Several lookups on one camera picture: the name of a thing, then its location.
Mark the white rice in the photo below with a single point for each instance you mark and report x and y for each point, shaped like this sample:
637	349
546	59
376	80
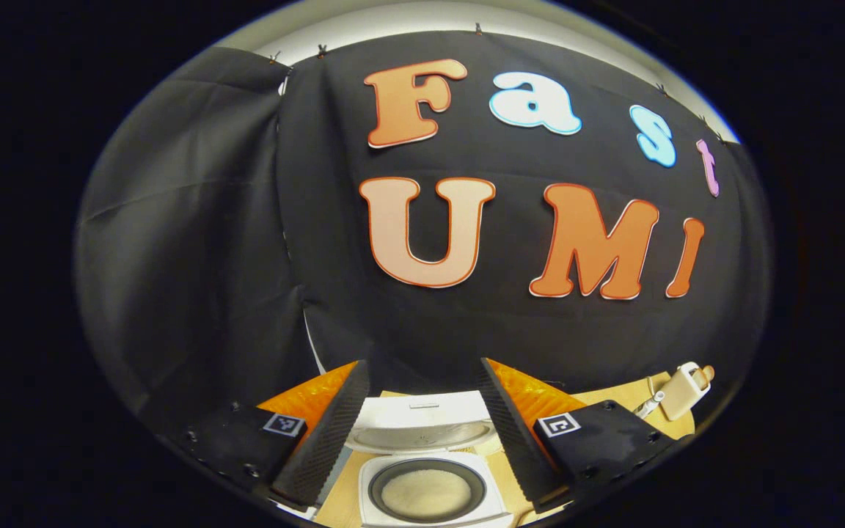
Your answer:
426	491

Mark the cream chopstick holder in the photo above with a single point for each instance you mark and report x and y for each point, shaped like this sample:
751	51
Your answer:
683	396

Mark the white rice cooker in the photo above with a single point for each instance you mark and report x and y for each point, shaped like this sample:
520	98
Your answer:
422	414

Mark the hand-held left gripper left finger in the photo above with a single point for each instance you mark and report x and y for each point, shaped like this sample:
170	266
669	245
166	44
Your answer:
323	433

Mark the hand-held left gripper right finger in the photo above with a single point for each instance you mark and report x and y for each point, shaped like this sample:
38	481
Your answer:
514	433

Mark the black backdrop cloth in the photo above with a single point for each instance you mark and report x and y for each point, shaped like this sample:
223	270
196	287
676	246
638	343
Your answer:
246	220

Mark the white green bottle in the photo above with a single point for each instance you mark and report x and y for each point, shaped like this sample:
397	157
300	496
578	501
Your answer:
650	405

